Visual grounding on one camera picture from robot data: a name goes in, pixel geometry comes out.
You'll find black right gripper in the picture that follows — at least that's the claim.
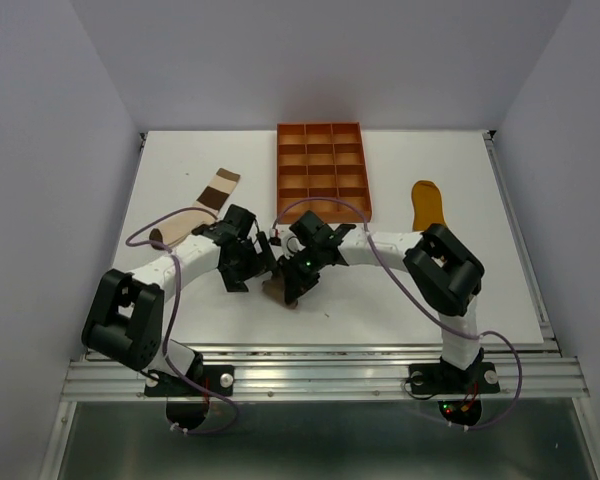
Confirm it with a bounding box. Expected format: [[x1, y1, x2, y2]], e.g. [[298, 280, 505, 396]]
[[277, 244, 325, 303]]

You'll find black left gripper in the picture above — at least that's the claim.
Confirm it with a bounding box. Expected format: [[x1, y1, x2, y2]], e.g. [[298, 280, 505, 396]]
[[219, 231, 277, 292]]

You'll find tan sock with red cuff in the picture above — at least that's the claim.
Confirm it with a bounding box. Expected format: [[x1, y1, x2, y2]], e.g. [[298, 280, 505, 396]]
[[262, 272, 298, 309]]

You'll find mustard yellow sock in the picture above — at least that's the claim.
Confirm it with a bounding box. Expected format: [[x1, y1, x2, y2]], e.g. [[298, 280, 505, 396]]
[[411, 180, 446, 232]]

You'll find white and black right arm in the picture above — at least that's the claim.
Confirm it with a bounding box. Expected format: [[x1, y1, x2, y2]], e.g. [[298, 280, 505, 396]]
[[277, 221, 485, 390]]

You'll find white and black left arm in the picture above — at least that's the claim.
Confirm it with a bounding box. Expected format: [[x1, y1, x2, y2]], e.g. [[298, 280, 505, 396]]
[[81, 232, 275, 394]]

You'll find cream and brown striped sock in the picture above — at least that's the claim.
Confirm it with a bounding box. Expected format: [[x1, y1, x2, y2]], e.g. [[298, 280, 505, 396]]
[[149, 168, 241, 247]]

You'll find orange compartment tray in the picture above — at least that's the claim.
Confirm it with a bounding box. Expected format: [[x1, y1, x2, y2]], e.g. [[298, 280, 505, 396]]
[[276, 123, 372, 225]]

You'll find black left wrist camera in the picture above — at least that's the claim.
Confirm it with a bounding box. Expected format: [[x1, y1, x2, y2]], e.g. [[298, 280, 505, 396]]
[[221, 204, 256, 239]]

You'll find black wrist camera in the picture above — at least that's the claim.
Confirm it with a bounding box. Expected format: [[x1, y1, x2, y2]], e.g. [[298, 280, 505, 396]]
[[290, 210, 333, 247], [221, 204, 256, 239]]

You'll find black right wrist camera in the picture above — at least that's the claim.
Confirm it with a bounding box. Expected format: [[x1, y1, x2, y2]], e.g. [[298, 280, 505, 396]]
[[290, 210, 333, 247]]

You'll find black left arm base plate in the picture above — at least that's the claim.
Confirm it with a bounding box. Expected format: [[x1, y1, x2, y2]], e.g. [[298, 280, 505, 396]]
[[143, 362, 237, 399]]

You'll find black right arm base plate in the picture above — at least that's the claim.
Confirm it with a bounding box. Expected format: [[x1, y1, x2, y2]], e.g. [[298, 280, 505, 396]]
[[406, 360, 500, 396]]

